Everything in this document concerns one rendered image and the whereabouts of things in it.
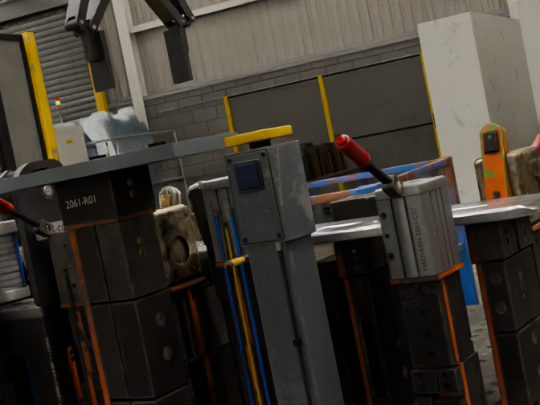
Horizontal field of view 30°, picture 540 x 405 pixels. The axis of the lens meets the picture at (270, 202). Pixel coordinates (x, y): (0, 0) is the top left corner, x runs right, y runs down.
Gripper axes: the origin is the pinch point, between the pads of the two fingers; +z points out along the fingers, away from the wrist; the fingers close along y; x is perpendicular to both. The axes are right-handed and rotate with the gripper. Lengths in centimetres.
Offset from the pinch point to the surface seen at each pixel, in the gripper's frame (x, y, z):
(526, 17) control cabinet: 294, 765, -59
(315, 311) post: -17.1, 3.2, 31.8
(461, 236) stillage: 134, 303, 66
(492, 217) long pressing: -28.8, 28.3, 26.2
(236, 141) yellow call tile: -13.5, -0.5, 10.2
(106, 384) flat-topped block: 14.7, -4.0, 38.5
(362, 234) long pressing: -9.5, 26.3, 26.1
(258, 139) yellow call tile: -16.5, -0.2, 10.5
